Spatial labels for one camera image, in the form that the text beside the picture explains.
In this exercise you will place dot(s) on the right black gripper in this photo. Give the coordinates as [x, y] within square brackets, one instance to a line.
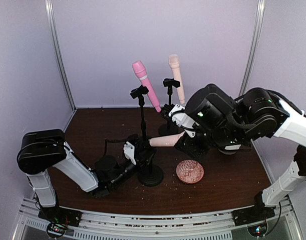
[186, 144]

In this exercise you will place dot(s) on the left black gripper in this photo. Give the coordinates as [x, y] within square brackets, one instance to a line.
[141, 152]

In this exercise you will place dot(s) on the black microphone stand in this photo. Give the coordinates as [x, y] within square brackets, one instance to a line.
[139, 93]
[169, 128]
[155, 176]

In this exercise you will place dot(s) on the cream microphone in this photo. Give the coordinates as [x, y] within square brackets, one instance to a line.
[165, 141]
[174, 64]

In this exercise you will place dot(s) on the pink microphone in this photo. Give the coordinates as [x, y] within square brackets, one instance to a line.
[141, 73]

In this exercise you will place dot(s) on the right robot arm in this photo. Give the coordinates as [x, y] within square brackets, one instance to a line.
[211, 118]

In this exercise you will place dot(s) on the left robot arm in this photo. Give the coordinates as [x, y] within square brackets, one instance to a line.
[41, 150]

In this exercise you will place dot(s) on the red patterned bowl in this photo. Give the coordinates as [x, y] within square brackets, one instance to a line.
[190, 171]

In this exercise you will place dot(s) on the white scalloped bowl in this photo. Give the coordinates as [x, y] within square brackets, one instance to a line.
[230, 150]

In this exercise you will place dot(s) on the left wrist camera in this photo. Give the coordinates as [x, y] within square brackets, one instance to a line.
[129, 152]

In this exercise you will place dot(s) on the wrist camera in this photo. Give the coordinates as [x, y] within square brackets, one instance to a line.
[175, 114]
[129, 152]

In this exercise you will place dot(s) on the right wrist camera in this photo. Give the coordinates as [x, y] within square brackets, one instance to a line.
[175, 114]

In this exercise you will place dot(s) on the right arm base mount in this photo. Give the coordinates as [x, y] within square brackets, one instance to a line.
[255, 220]

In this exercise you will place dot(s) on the right aluminium frame post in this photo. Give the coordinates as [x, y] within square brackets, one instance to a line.
[258, 23]

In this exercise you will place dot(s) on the aluminium frame post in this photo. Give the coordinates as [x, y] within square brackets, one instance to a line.
[258, 23]
[58, 54]

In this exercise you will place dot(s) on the left aluminium frame post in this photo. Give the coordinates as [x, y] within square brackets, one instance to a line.
[58, 54]

